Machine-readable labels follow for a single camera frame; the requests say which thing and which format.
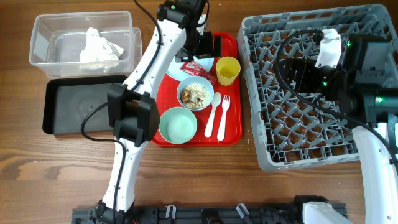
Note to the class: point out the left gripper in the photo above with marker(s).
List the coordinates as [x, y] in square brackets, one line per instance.
[206, 50]

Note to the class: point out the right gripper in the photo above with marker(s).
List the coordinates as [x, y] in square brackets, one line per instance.
[305, 68]

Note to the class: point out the yellow plastic cup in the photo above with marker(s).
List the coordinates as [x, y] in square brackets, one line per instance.
[227, 69]

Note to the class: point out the red sauce packet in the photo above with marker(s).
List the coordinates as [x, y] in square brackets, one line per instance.
[195, 69]

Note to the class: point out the light blue food bowl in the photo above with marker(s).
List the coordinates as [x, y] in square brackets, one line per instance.
[195, 79]

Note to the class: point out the white napkin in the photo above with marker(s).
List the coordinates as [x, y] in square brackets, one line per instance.
[98, 49]

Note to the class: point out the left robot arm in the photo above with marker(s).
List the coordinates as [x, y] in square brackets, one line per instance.
[132, 110]

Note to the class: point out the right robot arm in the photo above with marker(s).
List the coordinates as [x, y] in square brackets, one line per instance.
[352, 74]

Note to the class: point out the grey dishwasher rack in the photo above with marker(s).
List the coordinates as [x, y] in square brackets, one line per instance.
[291, 132]

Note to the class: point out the white plastic spoon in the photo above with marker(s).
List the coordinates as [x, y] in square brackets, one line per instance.
[214, 104]

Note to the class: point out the light blue plate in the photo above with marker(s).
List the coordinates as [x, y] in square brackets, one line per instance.
[176, 73]

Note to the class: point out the food scraps and rice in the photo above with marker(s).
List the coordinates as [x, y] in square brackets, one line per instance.
[195, 96]

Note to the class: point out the white plastic fork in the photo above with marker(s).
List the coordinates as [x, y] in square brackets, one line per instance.
[222, 127]

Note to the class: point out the red serving tray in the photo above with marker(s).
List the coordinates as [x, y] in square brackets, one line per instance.
[167, 98]

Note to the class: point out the mint green bowl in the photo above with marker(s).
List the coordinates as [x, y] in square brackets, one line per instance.
[178, 125]

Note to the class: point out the clear plastic bin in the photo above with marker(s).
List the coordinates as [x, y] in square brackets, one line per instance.
[85, 44]

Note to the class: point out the black plastic tray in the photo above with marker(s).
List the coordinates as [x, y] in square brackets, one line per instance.
[68, 101]

